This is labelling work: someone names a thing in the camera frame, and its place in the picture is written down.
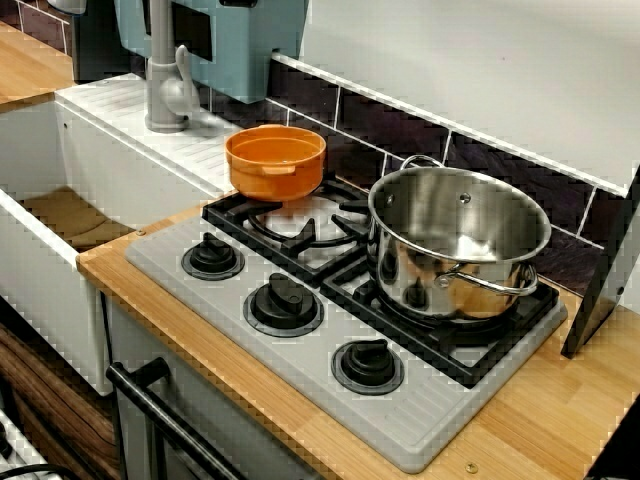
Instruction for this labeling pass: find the orange plastic pot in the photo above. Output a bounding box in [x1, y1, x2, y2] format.
[224, 124, 328, 203]

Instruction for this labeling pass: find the black stove knob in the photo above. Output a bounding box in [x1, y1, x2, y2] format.
[330, 338, 406, 397]
[180, 232, 247, 281]
[242, 272, 322, 338]

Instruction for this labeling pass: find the stainless steel pot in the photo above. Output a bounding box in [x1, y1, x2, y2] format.
[366, 154, 553, 324]

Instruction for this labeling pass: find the gray toy stove plate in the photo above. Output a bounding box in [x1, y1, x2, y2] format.
[123, 164, 570, 474]

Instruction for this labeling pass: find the black burner grate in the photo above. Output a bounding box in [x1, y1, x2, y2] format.
[319, 269, 561, 389]
[201, 172, 375, 287]

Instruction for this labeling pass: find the white oven door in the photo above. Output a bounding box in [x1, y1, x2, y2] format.
[106, 299, 321, 480]

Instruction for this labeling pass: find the teal toy kitchen cabinet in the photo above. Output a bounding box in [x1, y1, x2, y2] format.
[113, 0, 311, 105]

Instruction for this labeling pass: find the gray toy faucet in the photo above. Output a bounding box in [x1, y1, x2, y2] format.
[144, 0, 202, 134]

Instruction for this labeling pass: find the white toy sink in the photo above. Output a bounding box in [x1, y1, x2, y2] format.
[0, 72, 307, 397]

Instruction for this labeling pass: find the black side panel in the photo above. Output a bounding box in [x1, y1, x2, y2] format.
[559, 162, 640, 361]

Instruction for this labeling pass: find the dark gray box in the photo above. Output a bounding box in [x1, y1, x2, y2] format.
[71, 13, 147, 84]

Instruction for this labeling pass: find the black oven door handle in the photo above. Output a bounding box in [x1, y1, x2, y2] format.
[105, 356, 247, 480]

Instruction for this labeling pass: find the black cable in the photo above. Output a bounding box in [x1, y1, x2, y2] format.
[0, 463, 67, 480]

